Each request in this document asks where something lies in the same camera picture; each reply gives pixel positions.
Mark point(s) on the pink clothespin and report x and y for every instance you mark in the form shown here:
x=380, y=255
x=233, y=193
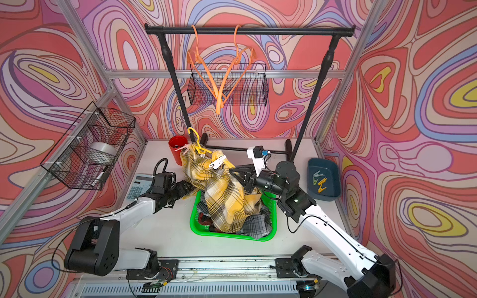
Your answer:
x=184, y=148

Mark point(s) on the dark teal tray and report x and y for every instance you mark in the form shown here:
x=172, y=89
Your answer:
x=333, y=184

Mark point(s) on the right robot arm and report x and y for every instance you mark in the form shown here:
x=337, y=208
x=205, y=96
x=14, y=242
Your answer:
x=355, y=269

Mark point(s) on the black clothes rack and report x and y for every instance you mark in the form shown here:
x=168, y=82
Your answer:
x=335, y=33

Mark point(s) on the grey tape roll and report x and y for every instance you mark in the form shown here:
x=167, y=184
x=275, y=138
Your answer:
x=100, y=153

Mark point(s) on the white marker in wire basket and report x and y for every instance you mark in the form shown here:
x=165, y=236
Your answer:
x=97, y=182

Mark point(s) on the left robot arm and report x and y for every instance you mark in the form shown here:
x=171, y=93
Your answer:
x=95, y=248

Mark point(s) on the black wire basket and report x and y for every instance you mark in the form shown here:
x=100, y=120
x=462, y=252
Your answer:
x=69, y=165

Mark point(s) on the green plastic basket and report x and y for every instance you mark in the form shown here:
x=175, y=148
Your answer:
x=267, y=200

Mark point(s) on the yellow plaid shirt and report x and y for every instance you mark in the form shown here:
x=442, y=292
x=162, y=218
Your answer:
x=228, y=204

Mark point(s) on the grey calculator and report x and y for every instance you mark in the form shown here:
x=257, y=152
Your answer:
x=140, y=184

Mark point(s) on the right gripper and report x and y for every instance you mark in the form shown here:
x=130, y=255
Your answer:
x=249, y=176

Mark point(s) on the yellow hanger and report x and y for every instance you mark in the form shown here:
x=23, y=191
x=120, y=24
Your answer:
x=200, y=150

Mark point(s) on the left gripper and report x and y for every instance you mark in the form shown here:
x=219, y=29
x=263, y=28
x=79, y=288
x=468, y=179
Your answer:
x=182, y=189

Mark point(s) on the yellow clothespin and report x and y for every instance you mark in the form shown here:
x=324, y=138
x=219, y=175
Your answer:
x=321, y=185

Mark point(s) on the grey plaid shirt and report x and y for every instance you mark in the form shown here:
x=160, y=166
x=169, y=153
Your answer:
x=255, y=226

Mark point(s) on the small wire basket on rack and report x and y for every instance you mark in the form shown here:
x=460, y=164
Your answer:
x=252, y=90

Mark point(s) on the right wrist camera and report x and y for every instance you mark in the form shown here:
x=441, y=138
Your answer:
x=258, y=154

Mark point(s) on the red pen cup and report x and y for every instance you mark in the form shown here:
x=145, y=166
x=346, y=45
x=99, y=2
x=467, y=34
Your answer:
x=176, y=142

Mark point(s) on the orange hanger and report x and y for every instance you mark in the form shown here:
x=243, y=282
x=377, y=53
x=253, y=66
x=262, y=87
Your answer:
x=237, y=60
x=212, y=86

